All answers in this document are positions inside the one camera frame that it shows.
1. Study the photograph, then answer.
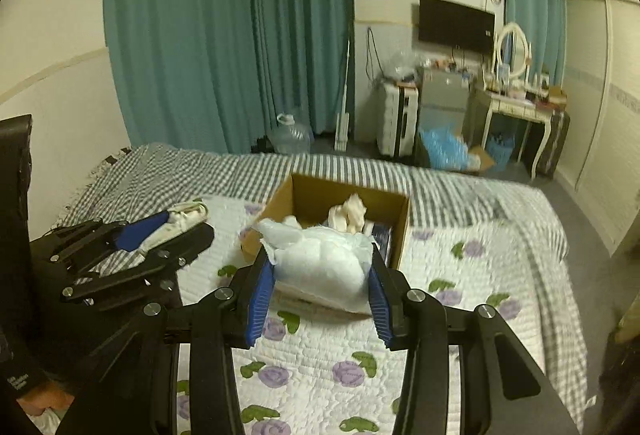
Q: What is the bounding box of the dark cloth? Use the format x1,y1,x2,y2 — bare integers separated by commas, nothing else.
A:
597,330,640,435

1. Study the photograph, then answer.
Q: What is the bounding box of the white mop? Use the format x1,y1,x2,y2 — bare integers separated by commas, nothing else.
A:
334,37,352,153

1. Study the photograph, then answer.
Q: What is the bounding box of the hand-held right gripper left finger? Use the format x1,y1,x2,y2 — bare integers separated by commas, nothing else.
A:
55,247,281,435

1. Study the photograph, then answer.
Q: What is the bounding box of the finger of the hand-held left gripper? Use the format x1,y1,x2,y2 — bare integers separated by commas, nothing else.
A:
30,210,171,276
60,222,216,311

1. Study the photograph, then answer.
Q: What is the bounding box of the blue plastic bag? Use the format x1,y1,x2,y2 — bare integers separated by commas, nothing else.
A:
419,126,481,170

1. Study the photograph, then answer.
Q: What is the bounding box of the brown floor cardboard box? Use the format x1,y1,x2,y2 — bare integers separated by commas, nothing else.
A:
415,130,496,176

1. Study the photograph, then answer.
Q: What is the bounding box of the white and green sock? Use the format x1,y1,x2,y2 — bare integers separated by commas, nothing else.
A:
135,200,208,261

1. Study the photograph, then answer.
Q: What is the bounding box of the teal curtain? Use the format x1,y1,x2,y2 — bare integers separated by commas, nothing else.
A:
247,0,357,150
102,0,258,153
497,0,567,83

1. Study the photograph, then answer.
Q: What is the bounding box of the white oval vanity mirror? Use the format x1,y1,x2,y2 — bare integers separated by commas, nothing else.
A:
492,22,533,83

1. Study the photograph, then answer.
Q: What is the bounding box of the cream cloth pile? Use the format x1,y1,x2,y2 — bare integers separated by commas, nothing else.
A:
614,300,640,346

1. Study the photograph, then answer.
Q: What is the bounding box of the white dressing table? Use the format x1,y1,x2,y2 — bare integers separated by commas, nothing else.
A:
472,82,558,180

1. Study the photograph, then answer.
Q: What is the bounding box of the clear plastic bag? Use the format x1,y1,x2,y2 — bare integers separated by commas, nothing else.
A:
382,50,421,83

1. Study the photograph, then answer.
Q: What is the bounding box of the silver mini fridge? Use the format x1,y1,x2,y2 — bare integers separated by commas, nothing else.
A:
416,67,473,150

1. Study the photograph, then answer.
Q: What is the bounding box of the floral print tissue pack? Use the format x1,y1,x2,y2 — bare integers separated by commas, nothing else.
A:
364,221,396,266

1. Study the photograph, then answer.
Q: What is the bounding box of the black wall cable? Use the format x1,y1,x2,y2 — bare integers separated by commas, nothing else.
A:
366,27,388,80

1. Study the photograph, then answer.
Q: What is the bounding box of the bed with floral quilt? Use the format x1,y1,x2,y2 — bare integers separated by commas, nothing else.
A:
57,142,588,431

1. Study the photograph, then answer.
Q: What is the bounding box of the white floral quilted blanket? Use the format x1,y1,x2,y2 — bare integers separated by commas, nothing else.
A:
175,195,551,435

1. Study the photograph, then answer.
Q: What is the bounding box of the clear water jug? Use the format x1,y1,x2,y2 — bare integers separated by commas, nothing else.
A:
267,113,313,154

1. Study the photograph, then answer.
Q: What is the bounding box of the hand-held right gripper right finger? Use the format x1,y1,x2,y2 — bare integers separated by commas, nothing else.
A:
367,242,583,435

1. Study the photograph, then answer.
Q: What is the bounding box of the white ribbed suitcase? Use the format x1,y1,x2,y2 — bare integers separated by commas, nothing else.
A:
376,82,420,158

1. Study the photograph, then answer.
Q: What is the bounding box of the white plastic-wrapped soft bundle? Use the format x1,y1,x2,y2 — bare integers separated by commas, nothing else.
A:
250,217,378,316

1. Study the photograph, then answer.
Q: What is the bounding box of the blue plastic basket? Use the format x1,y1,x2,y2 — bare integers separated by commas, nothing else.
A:
484,132,517,163

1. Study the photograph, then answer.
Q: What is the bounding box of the white louvered wardrobe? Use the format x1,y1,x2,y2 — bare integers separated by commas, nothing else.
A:
562,0,640,258

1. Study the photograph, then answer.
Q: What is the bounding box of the silver suitcase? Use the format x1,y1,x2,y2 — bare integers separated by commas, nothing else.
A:
542,110,571,178

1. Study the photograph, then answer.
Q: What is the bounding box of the black flat television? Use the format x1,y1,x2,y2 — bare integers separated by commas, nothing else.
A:
418,0,496,56

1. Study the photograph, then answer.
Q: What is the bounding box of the person's left hand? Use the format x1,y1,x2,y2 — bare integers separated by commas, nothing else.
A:
17,377,76,416

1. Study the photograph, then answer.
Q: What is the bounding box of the cream scrunchie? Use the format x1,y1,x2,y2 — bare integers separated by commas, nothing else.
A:
327,194,371,233

